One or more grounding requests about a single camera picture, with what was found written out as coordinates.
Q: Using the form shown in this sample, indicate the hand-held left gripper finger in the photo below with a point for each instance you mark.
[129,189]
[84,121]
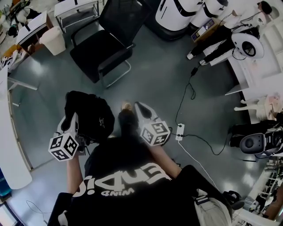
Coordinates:
[75,123]
[61,126]

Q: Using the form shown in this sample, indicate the blue plastic crate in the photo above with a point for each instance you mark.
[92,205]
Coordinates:
[4,183]

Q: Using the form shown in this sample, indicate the person's right tan shoe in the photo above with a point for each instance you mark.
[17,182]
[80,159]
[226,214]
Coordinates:
[126,106]

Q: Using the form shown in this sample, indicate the person's right forearm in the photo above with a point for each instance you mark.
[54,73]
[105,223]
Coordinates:
[164,161]

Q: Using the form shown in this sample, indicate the beige shoulder bag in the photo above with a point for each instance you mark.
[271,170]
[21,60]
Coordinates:
[213,212]

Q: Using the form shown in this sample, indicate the white shelf unit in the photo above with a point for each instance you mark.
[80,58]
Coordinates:
[265,70]

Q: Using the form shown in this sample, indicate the person's black printed t-shirt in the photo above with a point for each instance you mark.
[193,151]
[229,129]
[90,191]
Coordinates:
[137,187]

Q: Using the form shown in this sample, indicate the black mesh office chair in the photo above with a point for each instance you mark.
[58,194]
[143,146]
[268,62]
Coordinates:
[97,50]

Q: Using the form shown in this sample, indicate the person's left tan shoe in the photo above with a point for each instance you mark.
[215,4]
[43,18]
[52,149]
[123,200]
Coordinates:
[111,136]

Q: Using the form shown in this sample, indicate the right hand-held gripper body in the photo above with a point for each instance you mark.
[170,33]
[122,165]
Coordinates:
[154,133]

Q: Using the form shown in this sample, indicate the white power strip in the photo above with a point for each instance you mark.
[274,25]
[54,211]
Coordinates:
[180,131]

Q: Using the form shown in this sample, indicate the white curved table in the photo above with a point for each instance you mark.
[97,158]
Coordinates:
[11,143]

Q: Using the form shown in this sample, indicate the black and white striped cloth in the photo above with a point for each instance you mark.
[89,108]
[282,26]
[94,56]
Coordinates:
[5,61]

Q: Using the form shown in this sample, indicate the white machine with black stripe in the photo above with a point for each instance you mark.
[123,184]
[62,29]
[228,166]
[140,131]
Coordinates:
[174,15]
[207,11]

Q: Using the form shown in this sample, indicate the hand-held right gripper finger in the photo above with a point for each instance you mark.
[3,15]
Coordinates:
[139,115]
[152,117]

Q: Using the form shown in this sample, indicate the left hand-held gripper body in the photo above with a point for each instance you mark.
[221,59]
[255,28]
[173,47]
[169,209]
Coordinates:
[64,146]

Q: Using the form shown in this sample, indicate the white desk with brown side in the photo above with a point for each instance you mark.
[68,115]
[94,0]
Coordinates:
[33,27]

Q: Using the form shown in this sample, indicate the white desk with metal frame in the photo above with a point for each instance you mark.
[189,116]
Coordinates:
[75,10]

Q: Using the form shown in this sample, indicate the labelled cardboard box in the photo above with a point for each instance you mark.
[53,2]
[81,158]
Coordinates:
[205,29]

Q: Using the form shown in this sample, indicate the white round wearable device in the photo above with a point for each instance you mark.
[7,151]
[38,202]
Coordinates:
[249,45]

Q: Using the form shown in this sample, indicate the person's black trousers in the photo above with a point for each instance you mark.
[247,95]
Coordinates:
[129,123]

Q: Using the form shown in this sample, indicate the white waste bin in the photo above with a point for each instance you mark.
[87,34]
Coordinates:
[53,40]

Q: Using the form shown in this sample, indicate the person's tan shoe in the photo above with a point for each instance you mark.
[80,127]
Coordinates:
[126,106]
[111,136]

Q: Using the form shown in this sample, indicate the person's left forearm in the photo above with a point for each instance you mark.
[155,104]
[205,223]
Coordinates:
[76,174]

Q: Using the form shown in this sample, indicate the black garment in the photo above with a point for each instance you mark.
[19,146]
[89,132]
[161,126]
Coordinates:
[95,114]

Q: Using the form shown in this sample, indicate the black power adapter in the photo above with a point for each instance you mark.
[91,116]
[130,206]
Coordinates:
[194,71]

